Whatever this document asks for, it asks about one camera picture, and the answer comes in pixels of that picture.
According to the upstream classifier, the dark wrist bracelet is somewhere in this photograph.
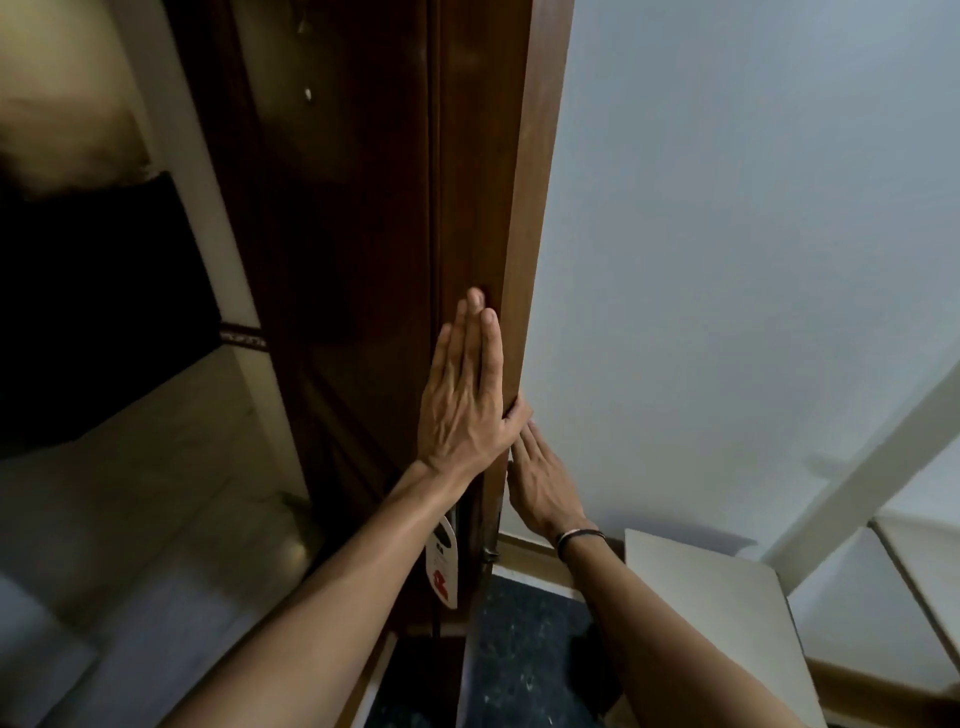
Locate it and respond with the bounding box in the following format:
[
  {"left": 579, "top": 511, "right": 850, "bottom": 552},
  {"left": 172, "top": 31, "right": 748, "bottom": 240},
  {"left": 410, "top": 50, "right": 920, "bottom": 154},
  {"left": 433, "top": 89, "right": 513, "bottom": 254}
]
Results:
[{"left": 555, "top": 528, "right": 608, "bottom": 564}]

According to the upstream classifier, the wooden baseboard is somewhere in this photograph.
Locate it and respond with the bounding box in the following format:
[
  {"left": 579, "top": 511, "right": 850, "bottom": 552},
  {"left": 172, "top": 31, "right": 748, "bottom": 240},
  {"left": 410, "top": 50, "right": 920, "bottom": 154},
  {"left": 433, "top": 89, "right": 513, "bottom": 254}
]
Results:
[{"left": 493, "top": 531, "right": 625, "bottom": 597}]

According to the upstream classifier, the person's left hand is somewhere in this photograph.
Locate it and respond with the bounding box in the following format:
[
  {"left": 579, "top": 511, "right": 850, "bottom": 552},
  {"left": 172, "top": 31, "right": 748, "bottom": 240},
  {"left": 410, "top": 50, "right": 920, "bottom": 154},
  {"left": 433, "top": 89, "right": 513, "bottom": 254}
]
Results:
[{"left": 416, "top": 288, "right": 534, "bottom": 485}]

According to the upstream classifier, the white door hanger sign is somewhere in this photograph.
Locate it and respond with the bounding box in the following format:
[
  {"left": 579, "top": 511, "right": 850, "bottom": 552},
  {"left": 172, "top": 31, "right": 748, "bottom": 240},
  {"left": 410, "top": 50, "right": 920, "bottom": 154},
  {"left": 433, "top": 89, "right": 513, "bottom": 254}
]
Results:
[{"left": 424, "top": 513, "right": 460, "bottom": 611}]

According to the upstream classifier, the white flat board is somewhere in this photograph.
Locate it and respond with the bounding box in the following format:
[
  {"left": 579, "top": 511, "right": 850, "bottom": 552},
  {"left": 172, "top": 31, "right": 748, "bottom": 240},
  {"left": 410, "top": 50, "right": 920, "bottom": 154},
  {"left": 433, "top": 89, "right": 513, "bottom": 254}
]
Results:
[{"left": 624, "top": 528, "right": 828, "bottom": 728}]

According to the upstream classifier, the person's right hand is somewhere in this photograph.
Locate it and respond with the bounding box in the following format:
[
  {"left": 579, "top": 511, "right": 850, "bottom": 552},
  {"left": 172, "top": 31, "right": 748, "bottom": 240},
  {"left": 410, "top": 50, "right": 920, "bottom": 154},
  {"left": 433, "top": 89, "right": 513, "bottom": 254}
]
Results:
[{"left": 506, "top": 420, "right": 599, "bottom": 546}]

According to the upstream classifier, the patterned border tile strip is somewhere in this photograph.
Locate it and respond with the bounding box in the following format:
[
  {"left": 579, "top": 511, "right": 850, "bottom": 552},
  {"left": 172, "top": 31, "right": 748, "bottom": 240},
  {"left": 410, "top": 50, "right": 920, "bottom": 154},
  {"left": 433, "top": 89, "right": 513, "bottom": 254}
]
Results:
[{"left": 219, "top": 322, "right": 270, "bottom": 352}]

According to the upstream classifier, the white shelf panel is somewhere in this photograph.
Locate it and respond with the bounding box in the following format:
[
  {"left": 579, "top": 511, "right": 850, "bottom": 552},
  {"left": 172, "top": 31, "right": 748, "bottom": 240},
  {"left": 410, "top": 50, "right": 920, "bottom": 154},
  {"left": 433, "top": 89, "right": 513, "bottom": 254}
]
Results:
[{"left": 868, "top": 516, "right": 960, "bottom": 672}]

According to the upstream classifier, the white diagonal beam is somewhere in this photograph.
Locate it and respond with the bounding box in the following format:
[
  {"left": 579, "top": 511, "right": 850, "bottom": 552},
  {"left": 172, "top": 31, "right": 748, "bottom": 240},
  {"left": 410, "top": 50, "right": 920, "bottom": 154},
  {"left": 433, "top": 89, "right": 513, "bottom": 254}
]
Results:
[{"left": 763, "top": 360, "right": 960, "bottom": 595}]

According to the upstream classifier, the person's right forearm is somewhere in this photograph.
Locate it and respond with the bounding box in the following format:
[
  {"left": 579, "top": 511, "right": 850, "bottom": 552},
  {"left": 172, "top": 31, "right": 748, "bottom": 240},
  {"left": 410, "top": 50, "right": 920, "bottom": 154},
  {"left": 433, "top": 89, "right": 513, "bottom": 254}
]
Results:
[{"left": 558, "top": 534, "right": 810, "bottom": 728}]

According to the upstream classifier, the dark brown wooden door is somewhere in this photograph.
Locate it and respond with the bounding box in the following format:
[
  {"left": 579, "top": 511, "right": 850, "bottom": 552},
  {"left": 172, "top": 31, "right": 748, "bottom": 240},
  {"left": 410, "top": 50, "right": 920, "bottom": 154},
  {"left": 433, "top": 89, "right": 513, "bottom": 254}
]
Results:
[{"left": 161, "top": 0, "right": 576, "bottom": 728}]

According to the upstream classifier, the person's left forearm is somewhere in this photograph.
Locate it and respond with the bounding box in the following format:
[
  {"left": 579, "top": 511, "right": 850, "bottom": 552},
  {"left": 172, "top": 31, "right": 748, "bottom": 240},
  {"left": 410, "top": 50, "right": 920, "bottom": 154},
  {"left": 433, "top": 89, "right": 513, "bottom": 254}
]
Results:
[{"left": 161, "top": 459, "right": 481, "bottom": 728}]

